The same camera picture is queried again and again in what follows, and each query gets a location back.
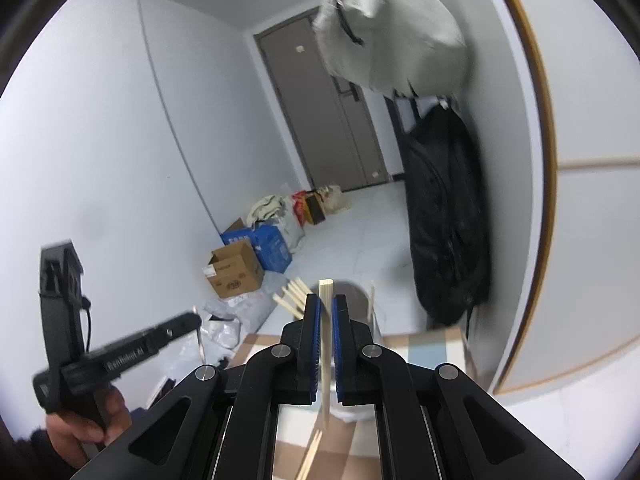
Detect clear plastic bags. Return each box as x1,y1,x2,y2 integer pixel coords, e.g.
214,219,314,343
202,291,282,337

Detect red bag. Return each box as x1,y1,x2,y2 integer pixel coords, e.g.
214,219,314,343
292,190,314,226

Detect black backpack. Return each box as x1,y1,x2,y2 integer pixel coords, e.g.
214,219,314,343
401,104,494,328

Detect cream cloth bag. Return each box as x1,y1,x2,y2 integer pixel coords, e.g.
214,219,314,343
247,193,287,227

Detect white plastic bag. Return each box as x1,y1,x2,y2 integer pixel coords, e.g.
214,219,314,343
277,205,307,254

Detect grey door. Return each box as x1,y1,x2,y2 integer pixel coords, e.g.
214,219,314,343
253,14,392,194

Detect brown cardboard box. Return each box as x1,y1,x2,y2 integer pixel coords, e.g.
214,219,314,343
202,238,265,299

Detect person's left forearm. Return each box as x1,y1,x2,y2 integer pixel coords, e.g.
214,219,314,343
0,417,76,480

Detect person's left hand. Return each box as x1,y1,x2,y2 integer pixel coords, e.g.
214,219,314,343
46,388,133,469

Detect beige tote bag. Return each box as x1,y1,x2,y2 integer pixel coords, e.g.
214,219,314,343
320,184,352,216

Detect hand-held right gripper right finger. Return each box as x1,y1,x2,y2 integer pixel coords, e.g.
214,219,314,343
332,294,586,480

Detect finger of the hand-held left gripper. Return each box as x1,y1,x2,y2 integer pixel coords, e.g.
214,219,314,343
144,312,202,354

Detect white cabinet with wood trim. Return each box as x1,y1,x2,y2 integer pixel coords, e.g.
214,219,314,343
469,0,640,397

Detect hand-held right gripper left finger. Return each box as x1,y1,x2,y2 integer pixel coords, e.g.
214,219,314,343
70,294,321,480

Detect grey fabric bag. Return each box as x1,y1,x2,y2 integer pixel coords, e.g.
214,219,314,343
312,0,472,100

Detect black and yellow box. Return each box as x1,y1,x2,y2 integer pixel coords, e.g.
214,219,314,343
304,193,327,226

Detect crumpled white plastic bags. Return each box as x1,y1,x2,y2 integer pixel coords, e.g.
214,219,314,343
199,316,247,352

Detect checkered tablecloth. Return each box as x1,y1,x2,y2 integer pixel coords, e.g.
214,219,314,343
234,326,501,480

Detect blue printed box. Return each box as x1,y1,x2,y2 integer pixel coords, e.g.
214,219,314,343
220,220,294,274

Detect black metal frame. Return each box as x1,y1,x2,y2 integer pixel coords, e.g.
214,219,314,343
384,92,422,137

